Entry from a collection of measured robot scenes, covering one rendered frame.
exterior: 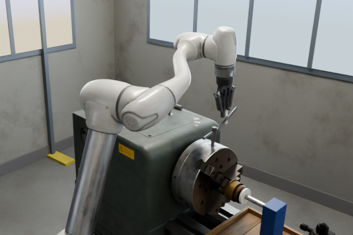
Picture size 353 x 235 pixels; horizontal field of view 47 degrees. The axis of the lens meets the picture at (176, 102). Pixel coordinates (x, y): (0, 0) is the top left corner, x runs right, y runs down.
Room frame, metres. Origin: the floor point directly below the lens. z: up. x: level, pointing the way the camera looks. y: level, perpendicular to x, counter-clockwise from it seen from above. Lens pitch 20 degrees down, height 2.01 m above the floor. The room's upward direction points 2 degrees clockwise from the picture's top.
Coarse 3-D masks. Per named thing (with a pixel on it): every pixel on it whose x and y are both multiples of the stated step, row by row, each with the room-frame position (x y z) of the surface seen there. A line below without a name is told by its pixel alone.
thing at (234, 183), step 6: (234, 180) 1.51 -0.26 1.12; (228, 186) 1.48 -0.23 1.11; (234, 186) 1.47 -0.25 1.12; (240, 186) 1.47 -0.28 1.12; (222, 192) 1.50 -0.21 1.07; (228, 192) 1.46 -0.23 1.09; (234, 192) 1.45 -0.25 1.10; (240, 192) 1.44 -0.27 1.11; (228, 198) 1.47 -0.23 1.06; (234, 198) 1.44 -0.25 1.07
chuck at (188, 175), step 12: (204, 144) 1.60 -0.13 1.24; (216, 144) 1.62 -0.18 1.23; (192, 156) 1.54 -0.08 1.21; (204, 156) 1.52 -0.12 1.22; (216, 156) 1.55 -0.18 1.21; (228, 156) 1.61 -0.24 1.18; (192, 168) 1.50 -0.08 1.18; (216, 168) 1.55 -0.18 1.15; (228, 168) 1.61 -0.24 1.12; (180, 180) 1.50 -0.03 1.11; (192, 180) 1.46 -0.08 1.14; (204, 180) 1.50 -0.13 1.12; (180, 192) 1.50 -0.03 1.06; (192, 192) 1.45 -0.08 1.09; (204, 192) 1.50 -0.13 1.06; (192, 204) 1.45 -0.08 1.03; (204, 204) 1.51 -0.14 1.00
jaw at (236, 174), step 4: (236, 164) 1.64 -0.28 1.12; (232, 168) 1.61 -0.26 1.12; (236, 168) 1.61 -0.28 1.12; (240, 168) 1.61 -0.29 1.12; (224, 172) 1.59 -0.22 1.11; (228, 172) 1.59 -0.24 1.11; (232, 172) 1.59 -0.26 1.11; (236, 172) 1.59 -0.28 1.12; (240, 172) 1.62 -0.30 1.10; (224, 176) 1.57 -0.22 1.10; (228, 176) 1.56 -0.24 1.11; (232, 176) 1.56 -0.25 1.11; (236, 176) 1.56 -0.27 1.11; (240, 176) 1.58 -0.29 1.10
